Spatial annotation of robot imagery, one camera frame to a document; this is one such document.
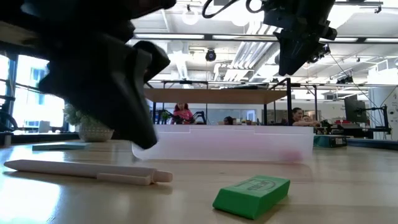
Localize wooden shelf riser black legs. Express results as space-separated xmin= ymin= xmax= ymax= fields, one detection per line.
xmin=144 ymin=77 xmax=293 ymax=127

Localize black aluminium table frame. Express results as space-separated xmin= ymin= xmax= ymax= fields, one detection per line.
xmin=0 ymin=130 xmax=398 ymax=151

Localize round white ceiling lamp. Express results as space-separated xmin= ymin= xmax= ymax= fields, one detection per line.
xmin=182 ymin=4 xmax=200 ymax=26

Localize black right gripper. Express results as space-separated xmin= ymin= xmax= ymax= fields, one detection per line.
xmin=262 ymin=0 xmax=338 ymax=77

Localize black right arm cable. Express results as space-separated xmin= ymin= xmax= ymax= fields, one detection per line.
xmin=201 ymin=0 xmax=265 ymax=19

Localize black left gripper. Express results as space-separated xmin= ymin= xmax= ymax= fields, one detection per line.
xmin=0 ymin=0 xmax=177 ymax=149

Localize green succulent in white pot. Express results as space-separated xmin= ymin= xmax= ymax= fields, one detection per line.
xmin=63 ymin=104 xmax=115 ymax=143

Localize beige pen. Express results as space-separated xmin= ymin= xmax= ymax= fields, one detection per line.
xmin=3 ymin=159 xmax=174 ymax=187

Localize black computer monitor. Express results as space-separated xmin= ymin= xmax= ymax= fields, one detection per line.
xmin=344 ymin=95 xmax=368 ymax=124

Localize long ceiling light track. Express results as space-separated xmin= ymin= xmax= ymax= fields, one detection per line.
xmin=133 ymin=32 xmax=398 ymax=44

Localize light blue sticky note pad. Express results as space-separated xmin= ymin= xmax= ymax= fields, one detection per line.
xmin=32 ymin=142 xmax=91 ymax=152

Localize black ceiling dome camera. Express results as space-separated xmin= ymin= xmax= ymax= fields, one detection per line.
xmin=205 ymin=48 xmax=218 ymax=62

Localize green eraser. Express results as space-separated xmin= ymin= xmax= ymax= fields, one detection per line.
xmin=212 ymin=175 xmax=291 ymax=220

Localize clear pencil case pink lid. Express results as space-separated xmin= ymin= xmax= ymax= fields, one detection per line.
xmin=131 ymin=124 xmax=315 ymax=163

